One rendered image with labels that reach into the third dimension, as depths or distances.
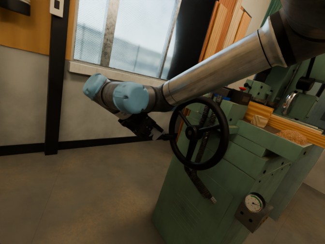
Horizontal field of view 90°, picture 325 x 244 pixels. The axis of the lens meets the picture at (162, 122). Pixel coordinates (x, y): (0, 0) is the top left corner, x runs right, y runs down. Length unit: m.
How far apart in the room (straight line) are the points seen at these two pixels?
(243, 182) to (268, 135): 0.22
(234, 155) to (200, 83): 0.45
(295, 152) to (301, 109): 0.36
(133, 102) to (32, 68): 1.30
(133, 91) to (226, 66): 0.20
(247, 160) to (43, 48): 1.52
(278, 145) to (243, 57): 0.42
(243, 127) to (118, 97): 0.53
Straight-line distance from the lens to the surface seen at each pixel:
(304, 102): 1.01
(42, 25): 1.59
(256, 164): 0.74
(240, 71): 0.37
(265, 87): 0.92
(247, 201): 0.72
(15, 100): 1.68
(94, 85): 0.46
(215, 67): 0.37
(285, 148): 0.70
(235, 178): 0.79
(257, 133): 0.72
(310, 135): 0.84
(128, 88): 0.37
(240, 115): 0.75
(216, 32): 2.49
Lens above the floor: 1.01
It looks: 18 degrees down
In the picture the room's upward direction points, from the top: 16 degrees clockwise
